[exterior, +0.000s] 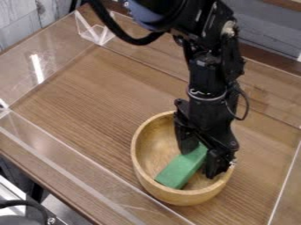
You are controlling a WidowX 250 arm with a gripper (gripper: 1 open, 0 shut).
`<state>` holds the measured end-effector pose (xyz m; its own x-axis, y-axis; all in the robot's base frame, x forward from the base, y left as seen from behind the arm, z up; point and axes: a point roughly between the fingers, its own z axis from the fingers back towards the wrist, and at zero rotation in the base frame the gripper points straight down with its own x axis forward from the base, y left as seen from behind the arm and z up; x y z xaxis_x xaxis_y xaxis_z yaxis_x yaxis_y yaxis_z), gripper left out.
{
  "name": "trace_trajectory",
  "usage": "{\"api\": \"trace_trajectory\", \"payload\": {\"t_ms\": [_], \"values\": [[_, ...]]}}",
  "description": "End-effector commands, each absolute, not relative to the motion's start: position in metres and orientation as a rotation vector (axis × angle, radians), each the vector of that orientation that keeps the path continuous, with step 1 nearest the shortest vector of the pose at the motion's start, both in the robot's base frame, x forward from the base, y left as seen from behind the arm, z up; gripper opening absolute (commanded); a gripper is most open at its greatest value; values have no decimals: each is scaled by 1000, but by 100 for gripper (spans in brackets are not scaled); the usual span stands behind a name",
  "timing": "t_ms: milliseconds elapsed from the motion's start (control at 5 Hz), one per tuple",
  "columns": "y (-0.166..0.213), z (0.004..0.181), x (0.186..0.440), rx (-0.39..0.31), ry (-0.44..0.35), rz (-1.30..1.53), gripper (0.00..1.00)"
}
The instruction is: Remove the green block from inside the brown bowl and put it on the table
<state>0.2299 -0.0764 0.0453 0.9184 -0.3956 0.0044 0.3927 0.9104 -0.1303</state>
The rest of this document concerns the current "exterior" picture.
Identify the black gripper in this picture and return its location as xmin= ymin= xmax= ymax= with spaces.
xmin=173 ymin=88 xmax=238 ymax=179

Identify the green rectangular block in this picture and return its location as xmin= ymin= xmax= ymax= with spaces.
xmin=153 ymin=144 xmax=207 ymax=189

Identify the brown wooden bowl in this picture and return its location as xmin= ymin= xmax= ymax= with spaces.
xmin=131 ymin=111 xmax=235 ymax=206

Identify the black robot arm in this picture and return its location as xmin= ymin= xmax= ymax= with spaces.
xmin=86 ymin=0 xmax=246 ymax=178

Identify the clear acrylic tray wall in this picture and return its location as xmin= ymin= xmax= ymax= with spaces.
xmin=0 ymin=16 xmax=301 ymax=225

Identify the black metal mount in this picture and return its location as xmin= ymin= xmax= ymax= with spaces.
xmin=22 ymin=192 xmax=85 ymax=225

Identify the clear acrylic corner bracket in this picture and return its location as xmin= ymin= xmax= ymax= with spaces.
xmin=73 ymin=10 xmax=114 ymax=47

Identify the black cable lower left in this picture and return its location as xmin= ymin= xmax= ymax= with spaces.
xmin=0 ymin=199 xmax=50 ymax=225

